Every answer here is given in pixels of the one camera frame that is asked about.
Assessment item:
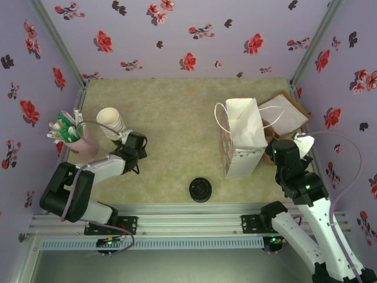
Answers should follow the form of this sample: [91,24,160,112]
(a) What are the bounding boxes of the brown pulp cup carrier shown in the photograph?
[262,120,291,167]

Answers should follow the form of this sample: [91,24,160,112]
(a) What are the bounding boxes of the green wrapped straw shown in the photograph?
[57,128,74,144]
[57,111,78,130]

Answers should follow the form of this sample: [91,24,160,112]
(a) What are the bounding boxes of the stack of black cup lids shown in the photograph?
[188,176,213,203]

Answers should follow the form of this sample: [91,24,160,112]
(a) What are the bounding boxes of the white paper takeout bag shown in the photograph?
[214,97,285,179]

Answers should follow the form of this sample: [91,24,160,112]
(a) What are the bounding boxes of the white slotted cable duct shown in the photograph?
[39,237,265,251]

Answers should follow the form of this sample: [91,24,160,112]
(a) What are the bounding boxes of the black base controller board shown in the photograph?
[263,235,289,254]
[96,235,122,254]

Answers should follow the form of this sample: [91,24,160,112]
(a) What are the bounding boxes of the aluminium frame post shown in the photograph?
[28,0,89,88]
[290,0,346,86]

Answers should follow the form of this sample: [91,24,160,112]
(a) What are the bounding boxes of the brown napkin tray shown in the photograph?
[259,90,313,139]

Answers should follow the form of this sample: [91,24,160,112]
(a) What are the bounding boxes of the stack of paper cups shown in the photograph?
[96,107,127,141]

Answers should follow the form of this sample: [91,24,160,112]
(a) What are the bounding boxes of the aluminium side rail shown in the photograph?
[290,82,335,212]
[44,84,91,215]

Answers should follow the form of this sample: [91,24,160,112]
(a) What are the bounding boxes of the pink straw holder cup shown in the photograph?
[63,123,100,162]

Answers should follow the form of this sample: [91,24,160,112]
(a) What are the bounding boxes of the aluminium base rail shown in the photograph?
[31,202,348,236]

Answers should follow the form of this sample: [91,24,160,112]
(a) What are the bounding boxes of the white paper napkins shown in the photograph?
[257,94,309,135]

